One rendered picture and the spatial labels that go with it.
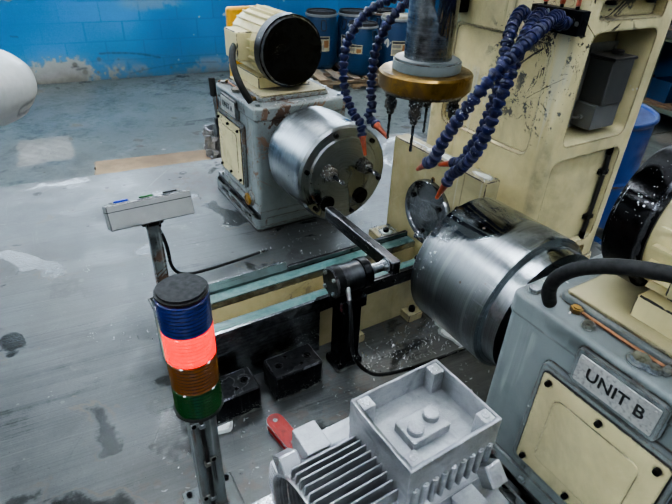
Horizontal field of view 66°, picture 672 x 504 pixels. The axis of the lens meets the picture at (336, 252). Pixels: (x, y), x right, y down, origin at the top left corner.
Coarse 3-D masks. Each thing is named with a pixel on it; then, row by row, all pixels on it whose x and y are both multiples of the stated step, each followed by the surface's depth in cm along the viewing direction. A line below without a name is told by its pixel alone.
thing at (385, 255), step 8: (328, 208) 114; (328, 216) 114; (336, 216) 111; (344, 216) 111; (336, 224) 112; (344, 224) 109; (352, 224) 109; (344, 232) 110; (352, 232) 107; (360, 232) 106; (352, 240) 108; (360, 240) 105; (368, 240) 103; (360, 248) 106; (368, 248) 103; (376, 248) 101; (384, 248) 101; (376, 256) 101; (384, 256) 99; (392, 256) 99; (392, 264) 97; (392, 272) 98
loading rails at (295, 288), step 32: (320, 256) 116; (352, 256) 119; (224, 288) 106; (256, 288) 107; (288, 288) 111; (320, 288) 116; (384, 288) 112; (224, 320) 106; (256, 320) 96; (288, 320) 100; (320, 320) 106; (384, 320) 118; (224, 352) 95; (256, 352) 100
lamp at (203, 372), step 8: (216, 352) 63; (216, 360) 63; (168, 368) 61; (176, 368) 60; (200, 368) 60; (208, 368) 61; (216, 368) 63; (176, 376) 61; (184, 376) 60; (192, 376) 61; (200, 376) 61; (208, 376) 62; (216, 376) 64; (176, 384) 62; (184, 384) 61; (192, 384) 61; (200, 384) 62; (208, 384) 62; (184, 392) 62; (192, 392) 62; (200, 392) 62
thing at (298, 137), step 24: (288, 120) 130; (312, 120) 125; (336, 120) 124; (288, 144) 125; (312, 144) 119; (336, 144) 121; (360, 144) 125; (288, 168) 125; (312, 168) 121; (336, 168) 125; (360, 168) 126; (288, 192) 132; (312, 192) 125; (336, 192) 128; (360, 192) 132
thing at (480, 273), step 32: (448, 224) 87; (480, 224) 84; (512, 224) 83; (416, 256) 91; (448, 256) 84; (480, 256) 81; (512, 256) 78; (544, 256) 78; (576, 256) 79; (416, 288) 91; (448, 288) 84; (480, 288) 79; (512, 288) 77; (448, 320) 86; (480, 320) 79; (480, 352) 84
